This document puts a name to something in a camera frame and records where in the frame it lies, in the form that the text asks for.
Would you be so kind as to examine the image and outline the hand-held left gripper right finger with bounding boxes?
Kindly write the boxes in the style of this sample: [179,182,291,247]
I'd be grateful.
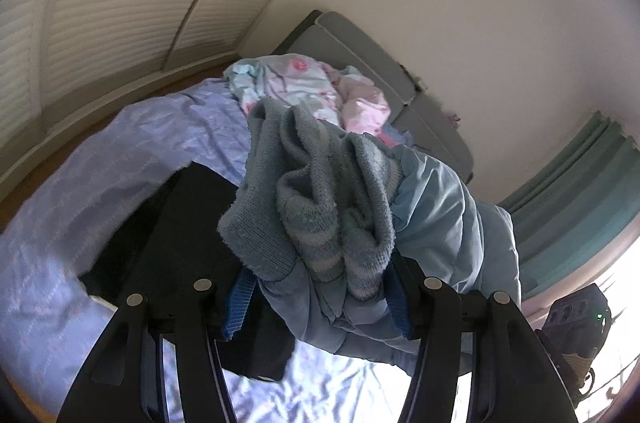
[382,253,581,423]

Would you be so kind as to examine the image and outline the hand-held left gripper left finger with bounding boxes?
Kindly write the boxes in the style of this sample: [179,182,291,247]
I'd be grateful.
[57,265,261,423]

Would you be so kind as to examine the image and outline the light blue padded jacket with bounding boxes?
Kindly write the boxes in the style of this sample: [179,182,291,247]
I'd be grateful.
[217,98,523,376]

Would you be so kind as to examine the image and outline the black folded clothes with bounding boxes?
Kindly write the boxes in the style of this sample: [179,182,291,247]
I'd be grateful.
[77,160,296,381]

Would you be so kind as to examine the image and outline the teal curtain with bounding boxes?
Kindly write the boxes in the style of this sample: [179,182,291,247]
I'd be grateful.
[497,110,640,299]

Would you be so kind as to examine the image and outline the lavender bed sheet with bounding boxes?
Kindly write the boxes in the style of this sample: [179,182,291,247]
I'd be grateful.
[0,78,476,423]

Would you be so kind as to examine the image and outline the pink duvet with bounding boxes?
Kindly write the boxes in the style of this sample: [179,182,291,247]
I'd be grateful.
[337,75,391,136]

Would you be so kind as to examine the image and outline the pink floral pyjama cloth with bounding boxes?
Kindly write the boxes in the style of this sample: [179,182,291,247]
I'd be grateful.
[222,55,368,128]

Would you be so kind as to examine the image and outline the grey padded headboard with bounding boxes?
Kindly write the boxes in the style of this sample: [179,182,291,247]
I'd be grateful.
[272,9,475,184]

